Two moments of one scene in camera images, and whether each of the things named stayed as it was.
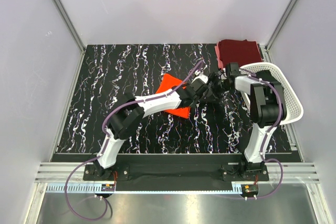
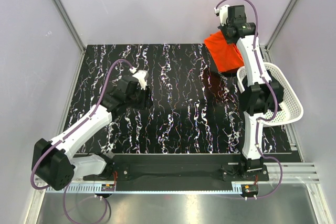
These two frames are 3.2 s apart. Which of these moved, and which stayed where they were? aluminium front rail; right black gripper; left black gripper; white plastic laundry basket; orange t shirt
Moved: left black gripper; orange t shirt; right black gripper
Stayed: white plastic laundry basket; aluminium front rail
